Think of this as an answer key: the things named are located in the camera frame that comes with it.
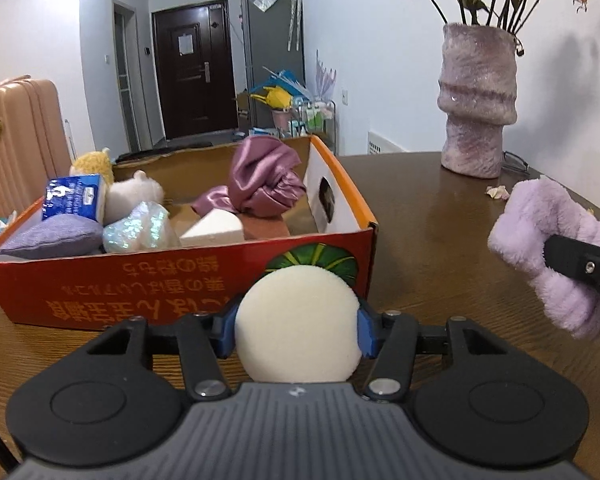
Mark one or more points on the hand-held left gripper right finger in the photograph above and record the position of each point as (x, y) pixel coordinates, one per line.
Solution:
(366, 330)

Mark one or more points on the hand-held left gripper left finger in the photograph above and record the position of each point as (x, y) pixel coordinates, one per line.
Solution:
(225, 330)

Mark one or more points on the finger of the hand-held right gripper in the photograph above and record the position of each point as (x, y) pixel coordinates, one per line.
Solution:
(570, 255)

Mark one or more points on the purple fluffy headband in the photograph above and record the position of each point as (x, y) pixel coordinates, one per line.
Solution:
(530, 220)

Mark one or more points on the cream round sponge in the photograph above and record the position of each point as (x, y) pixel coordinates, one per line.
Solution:
(297, 325)

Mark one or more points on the orange-edged cardboard box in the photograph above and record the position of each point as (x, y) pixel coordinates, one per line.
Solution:
(130, 285)

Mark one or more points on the yellow and white plush toy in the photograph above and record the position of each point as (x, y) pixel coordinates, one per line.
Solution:
(135, 195)

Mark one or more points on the pink satin cloth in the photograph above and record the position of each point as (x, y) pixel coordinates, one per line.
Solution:
(265, 170)

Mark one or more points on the fallen pink petal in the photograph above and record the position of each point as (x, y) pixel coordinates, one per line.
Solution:
(497, 192)

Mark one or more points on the white wedge sponge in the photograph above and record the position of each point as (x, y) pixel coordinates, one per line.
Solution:
(215, 230)

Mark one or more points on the black eyeglasses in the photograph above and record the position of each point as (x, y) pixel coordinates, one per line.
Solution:
(517, 160)

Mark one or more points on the pink textured vase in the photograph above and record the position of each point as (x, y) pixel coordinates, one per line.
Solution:
(475, 110)

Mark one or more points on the white flat panel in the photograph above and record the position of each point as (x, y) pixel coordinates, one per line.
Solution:
(385, 145)

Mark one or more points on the purple knitted pillow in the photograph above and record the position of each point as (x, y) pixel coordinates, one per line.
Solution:
(55, 237)

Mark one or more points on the blue tissue pack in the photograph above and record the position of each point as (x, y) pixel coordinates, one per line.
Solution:
(72, 197)

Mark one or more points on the pink bucket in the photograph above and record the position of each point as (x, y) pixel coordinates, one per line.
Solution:
(280, 120)

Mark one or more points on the storage trolley with bottles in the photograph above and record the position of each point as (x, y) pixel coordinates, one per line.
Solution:
(315, 117)

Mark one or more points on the brown cardboard carton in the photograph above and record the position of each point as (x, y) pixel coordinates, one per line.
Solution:
(242, 110)

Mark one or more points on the dark brown entrance door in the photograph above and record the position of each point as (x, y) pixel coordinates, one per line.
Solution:
(175, 100)

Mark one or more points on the pile of blue folders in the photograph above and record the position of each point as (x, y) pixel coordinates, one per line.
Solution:
(292, 82)

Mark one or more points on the grey framed interior door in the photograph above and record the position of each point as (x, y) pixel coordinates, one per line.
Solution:
(125, 85)

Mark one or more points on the pink ribbed suitcase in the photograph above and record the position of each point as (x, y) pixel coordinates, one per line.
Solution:
(20, 150)

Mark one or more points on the white paper notice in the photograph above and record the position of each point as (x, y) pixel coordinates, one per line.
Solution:
(186, 45)

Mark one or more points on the grey refrigerator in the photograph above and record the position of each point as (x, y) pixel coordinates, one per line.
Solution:
(275, 40)

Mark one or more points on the white folded umbrella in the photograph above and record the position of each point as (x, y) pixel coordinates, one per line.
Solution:
(297, 15)
(290, 25)

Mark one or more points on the clear plastic bag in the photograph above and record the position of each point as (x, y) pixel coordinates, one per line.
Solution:
(266, 0)

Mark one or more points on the purple wing wall decoration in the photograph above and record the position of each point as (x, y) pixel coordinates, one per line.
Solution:
(325, 77)

